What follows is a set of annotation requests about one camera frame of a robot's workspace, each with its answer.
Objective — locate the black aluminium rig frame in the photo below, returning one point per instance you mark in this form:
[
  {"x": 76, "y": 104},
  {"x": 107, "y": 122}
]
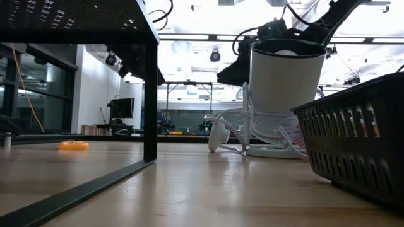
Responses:
[{"x": 167, "y": 139}]

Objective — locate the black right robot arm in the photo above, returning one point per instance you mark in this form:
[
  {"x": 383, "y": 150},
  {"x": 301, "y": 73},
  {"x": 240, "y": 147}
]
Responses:
[{"x": 318, "y": 28}]

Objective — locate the black mesh tray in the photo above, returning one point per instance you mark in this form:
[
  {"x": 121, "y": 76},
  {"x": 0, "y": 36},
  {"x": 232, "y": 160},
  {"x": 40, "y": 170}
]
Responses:
[{"x": 356, "y": 154}]

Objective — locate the black perforated metal riser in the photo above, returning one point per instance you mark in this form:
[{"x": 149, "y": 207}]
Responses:
[{"x": 79, "y": 31}]

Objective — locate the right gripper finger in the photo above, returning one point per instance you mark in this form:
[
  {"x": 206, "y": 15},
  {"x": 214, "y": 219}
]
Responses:
[{"x": 235, "y": 75}]

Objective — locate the black desk monitor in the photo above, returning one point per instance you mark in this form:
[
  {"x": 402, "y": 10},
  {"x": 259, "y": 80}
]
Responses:
[{"x": 121, "y": 108}]

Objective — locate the black distant table frame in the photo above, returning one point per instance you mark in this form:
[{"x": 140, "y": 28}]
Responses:
[{"x": 189, "y": 83}]

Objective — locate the black ceiling spotlight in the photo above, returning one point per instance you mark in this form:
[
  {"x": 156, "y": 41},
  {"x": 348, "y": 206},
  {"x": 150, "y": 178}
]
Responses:
[
  {"x": 110, "y": 59},
  {"x": 215, "y": 56}
]

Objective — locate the white desk lamp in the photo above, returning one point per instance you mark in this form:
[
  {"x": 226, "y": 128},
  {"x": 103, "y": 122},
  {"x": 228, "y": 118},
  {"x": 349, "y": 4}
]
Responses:
[{"x": 284, "y": 82}]

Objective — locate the black window frame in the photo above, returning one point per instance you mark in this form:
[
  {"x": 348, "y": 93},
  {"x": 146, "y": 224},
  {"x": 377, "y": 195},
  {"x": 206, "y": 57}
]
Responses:
[{"x": 72, "y": 101}]

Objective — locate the wooden crate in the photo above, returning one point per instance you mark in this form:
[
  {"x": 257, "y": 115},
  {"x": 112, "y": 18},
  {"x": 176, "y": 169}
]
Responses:
[{"x": 91, "y": 130}]

